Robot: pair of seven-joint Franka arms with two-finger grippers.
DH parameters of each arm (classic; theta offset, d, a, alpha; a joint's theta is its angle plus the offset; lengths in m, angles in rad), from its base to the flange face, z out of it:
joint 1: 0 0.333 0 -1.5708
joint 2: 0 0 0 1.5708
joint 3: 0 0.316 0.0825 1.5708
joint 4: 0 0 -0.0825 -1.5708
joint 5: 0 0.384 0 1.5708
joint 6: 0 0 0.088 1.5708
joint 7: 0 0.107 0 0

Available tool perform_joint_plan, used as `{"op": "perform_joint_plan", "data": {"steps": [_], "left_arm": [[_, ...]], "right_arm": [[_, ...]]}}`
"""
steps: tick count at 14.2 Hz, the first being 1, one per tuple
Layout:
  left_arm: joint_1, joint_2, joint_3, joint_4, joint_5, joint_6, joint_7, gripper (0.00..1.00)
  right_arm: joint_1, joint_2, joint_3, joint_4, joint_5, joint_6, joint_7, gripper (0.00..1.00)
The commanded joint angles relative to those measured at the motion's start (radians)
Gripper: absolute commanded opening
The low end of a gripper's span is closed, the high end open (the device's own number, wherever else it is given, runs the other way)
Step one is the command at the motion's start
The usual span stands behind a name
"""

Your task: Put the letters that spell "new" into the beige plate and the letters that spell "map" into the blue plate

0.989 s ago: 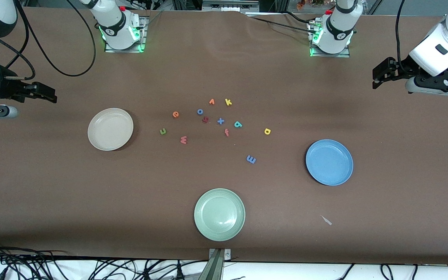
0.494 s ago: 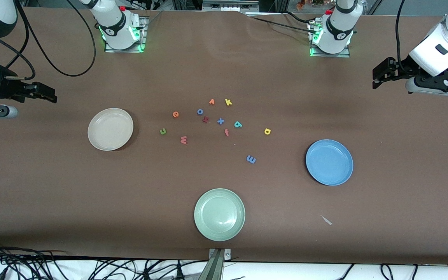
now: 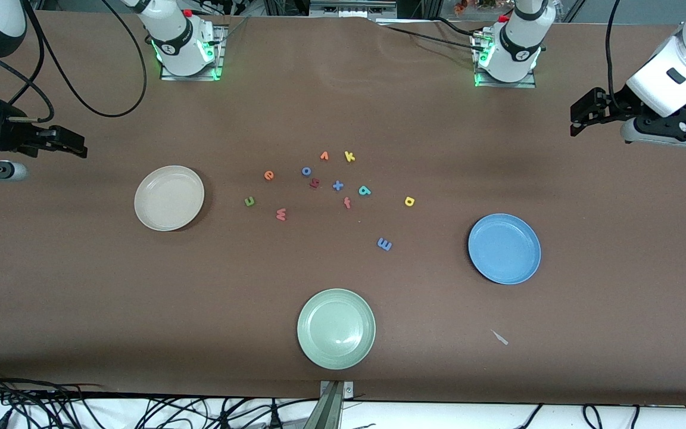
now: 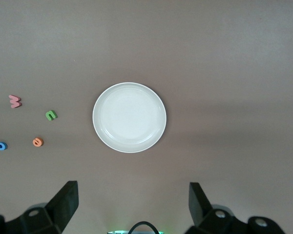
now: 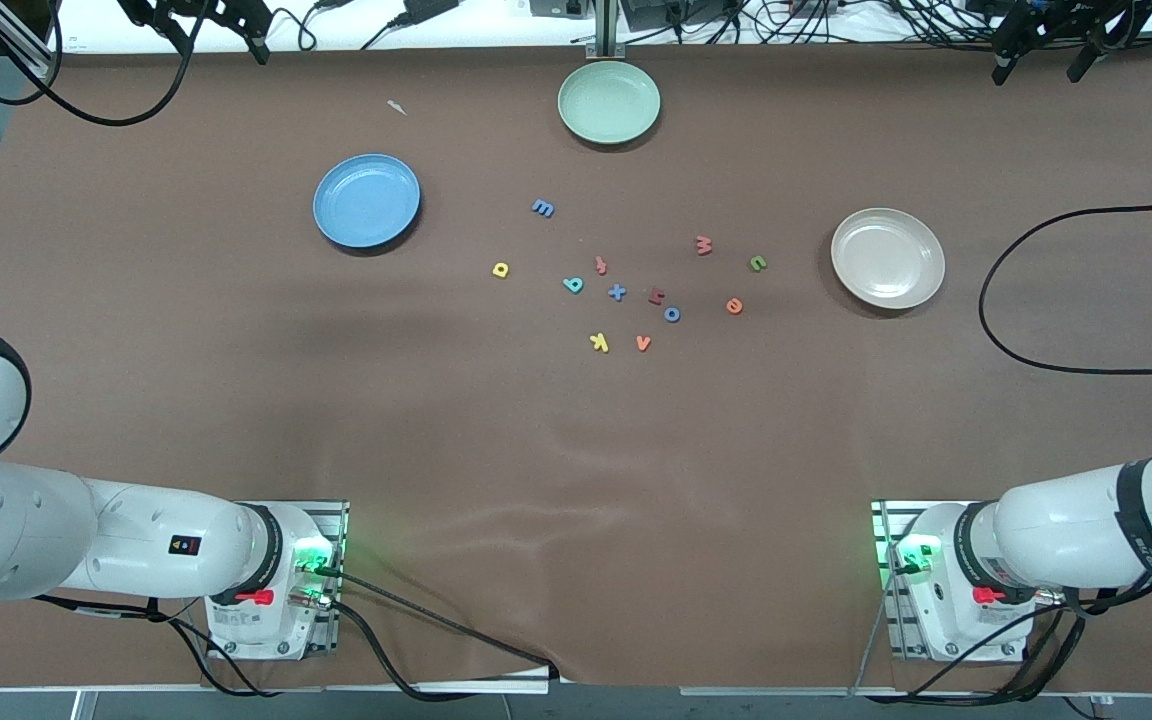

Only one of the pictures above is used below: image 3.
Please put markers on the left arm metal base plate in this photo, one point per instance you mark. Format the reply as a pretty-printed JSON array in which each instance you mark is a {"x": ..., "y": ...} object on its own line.
[{"x": 507, "y": 85}]

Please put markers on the blue foam letter m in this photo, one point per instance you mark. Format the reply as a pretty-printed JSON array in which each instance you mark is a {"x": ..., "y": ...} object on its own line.
[{"x": 384, "y": 243}]

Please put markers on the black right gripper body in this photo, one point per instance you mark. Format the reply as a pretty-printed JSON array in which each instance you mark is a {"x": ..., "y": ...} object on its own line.
[{"x": 16, "y": 136}]

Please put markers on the teal foam letter q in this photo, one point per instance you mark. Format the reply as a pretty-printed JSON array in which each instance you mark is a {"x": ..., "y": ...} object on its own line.
[{"x": 367, "y": 193}]

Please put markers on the blue plate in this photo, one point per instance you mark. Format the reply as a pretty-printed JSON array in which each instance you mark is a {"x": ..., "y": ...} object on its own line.
[{"x": 504, "y": 248}]

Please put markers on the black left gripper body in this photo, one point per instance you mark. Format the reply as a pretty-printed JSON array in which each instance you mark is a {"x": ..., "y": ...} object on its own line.
[{"x": 611, "y": 107}]

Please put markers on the metal table edge bracket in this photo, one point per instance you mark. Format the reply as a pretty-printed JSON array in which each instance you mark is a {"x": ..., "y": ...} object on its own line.
[{"x": 332, "y": 405}]

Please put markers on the green plate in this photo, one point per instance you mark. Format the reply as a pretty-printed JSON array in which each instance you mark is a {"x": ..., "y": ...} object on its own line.
[{"x": 336, "y": 329}]

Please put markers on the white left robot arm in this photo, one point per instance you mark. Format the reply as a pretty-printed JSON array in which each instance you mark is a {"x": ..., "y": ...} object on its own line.
[{"x": 518, "y": 42}]

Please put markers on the small grey paper scrap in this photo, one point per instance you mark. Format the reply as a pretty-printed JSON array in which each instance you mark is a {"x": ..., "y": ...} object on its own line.
[{"x": 499, "y": 337}]

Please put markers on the red foam letter w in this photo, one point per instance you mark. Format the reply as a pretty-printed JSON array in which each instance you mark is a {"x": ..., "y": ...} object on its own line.
[{"x": 281, "y": 214}]

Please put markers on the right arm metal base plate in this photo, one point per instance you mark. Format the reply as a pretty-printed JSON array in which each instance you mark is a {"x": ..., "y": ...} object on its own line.
[{"x": 191, "y": 77}]

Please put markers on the metal frame behind table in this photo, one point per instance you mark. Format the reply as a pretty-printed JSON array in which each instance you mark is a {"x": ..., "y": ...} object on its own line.
[{"x": 352, "y": 9}]

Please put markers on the beige plate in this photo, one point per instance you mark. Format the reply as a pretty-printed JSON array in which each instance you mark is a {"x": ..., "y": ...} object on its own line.
[{"x": 169, "y": 198}]

